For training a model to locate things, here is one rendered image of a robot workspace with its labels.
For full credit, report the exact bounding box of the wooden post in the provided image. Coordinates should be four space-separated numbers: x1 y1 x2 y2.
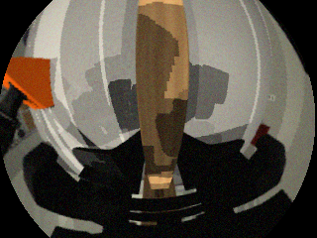
140 166 177 226

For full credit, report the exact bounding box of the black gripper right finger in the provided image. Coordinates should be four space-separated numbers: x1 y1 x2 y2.
177 132 246 190

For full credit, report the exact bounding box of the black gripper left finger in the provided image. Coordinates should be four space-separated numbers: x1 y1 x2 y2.
71 131 146 194

